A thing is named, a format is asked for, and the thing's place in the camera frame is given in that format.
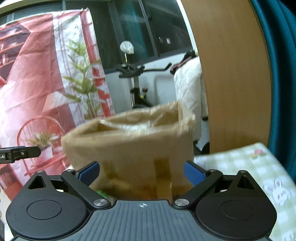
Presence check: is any brown cardboard box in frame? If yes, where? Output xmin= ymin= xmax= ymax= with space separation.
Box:
xmin=61 ymin=102 xmax=195 ymax=200

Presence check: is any green plaid tablecloth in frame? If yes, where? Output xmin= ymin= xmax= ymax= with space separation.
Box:
xmin=193 ymin=142 xmax=296 ymax=241

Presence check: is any white quilted blanket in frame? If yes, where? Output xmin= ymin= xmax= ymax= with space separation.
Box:
xmin=174 ymin=57 xmax=208 ymax=141

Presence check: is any red printed backdrop banner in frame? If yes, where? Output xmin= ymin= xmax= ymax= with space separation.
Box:
xmin=1 ymin=9 xmax=114 ymax=200

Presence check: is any black exercise bike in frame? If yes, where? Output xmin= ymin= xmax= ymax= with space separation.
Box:
xmin=114 ymin=63 xmax=172 ymax=109

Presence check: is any wooden headboard panel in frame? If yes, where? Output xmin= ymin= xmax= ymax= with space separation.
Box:
xmin=183 ymin=1 xmax=271 ymax=153

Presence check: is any white bag on bike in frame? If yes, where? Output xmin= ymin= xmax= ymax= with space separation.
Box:
xmin=120 ymin=41 xmax=134 ymax=55

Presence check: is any teal curtain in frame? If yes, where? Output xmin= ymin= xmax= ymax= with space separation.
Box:
xmin=251 ymin=1 xmax=295 ymax=180

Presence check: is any dark window frame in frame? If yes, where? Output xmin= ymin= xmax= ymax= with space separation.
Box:
xmin=1 ymin=1 xmax=192 ymax=74

